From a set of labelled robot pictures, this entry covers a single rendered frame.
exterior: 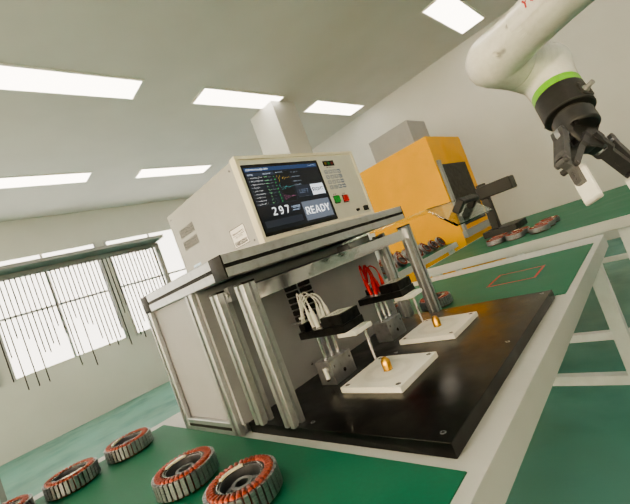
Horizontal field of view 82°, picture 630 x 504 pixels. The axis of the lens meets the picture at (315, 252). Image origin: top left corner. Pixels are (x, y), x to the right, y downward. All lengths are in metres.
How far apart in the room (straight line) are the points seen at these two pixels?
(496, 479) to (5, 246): 7.03
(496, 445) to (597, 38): 5.72
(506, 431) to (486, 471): 0.08
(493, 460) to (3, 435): 6.67
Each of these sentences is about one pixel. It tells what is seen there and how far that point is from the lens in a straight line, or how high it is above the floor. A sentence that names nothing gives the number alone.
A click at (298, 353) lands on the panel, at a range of 0.96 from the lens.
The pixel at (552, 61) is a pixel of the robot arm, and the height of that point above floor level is 1.25.
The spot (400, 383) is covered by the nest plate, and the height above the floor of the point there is 0.78.
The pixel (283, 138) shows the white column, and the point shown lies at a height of 2.75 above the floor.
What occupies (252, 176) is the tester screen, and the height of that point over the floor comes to 1.27.
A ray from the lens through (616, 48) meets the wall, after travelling 6.01.
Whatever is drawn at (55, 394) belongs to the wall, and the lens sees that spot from 6.96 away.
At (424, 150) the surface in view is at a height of 1.81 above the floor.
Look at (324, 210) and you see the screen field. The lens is 0.96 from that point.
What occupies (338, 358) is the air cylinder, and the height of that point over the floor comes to 0.82.
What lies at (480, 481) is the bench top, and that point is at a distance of 0.51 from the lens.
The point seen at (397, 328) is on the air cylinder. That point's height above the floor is 0.79.
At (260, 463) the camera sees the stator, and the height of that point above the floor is 0.78.
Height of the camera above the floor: 1.04
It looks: 2 degrees up
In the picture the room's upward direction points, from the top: 21 degrees counter-clockwise
